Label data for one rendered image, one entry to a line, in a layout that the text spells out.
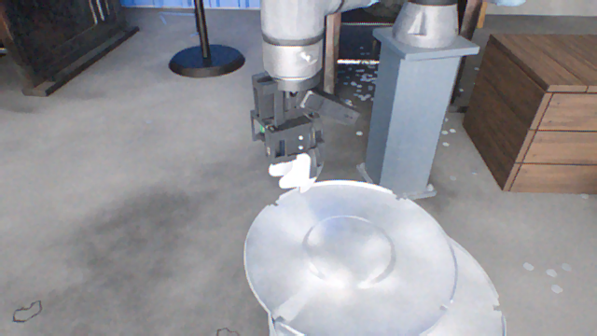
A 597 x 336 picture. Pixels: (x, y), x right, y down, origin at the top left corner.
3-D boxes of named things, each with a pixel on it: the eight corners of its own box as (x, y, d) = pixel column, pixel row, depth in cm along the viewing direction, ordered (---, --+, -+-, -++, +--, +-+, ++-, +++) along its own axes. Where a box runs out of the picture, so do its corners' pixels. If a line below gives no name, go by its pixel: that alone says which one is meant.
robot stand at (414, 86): (437, 195, 113) (480, 47, 86) (379, 205, 109) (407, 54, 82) (407, 160, 127) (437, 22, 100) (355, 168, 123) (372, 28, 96)
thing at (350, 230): (489, 242, 54) (491, 238, 54) (385, 413, 37) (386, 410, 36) (328, 163, 69) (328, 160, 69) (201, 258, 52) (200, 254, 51)
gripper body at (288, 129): (252, 144, 57) (244, 67, 49) (301, 130, 60) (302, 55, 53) (273, 171, 51) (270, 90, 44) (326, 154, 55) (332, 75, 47)
